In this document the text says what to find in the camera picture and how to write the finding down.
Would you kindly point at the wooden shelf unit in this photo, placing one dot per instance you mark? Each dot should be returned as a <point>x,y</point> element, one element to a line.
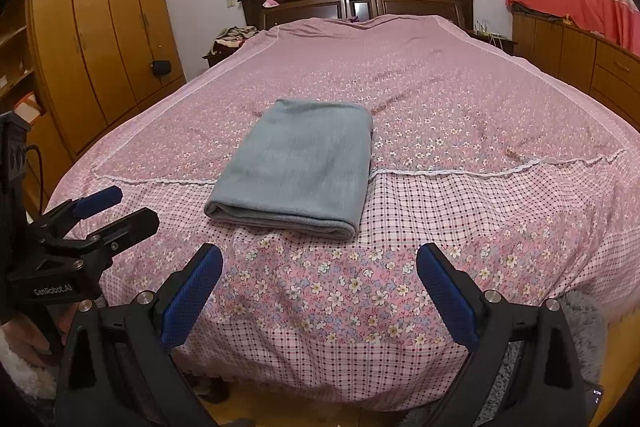
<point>15,57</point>

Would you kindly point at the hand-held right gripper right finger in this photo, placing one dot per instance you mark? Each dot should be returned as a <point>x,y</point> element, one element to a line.
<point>447,297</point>

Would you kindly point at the wooden wardrobe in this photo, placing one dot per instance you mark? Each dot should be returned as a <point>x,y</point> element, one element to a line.
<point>100,32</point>

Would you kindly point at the person's left hand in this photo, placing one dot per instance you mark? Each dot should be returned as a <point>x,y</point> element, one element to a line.
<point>27,332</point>

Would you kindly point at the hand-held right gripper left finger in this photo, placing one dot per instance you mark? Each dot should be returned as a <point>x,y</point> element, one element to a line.
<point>192,292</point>

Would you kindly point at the small black bag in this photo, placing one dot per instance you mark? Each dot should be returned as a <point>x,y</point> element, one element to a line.
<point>162,68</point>

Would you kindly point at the pink floral bedspread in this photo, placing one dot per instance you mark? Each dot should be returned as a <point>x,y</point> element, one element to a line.
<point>450,132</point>

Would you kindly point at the low wooden cabinet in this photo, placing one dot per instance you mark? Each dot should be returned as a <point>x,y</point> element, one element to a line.
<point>560,47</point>

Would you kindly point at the grey pants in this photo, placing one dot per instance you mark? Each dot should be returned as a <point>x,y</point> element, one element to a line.
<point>300,167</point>

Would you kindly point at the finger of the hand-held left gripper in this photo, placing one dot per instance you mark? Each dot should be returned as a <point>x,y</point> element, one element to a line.
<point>97,199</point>
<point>130,227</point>

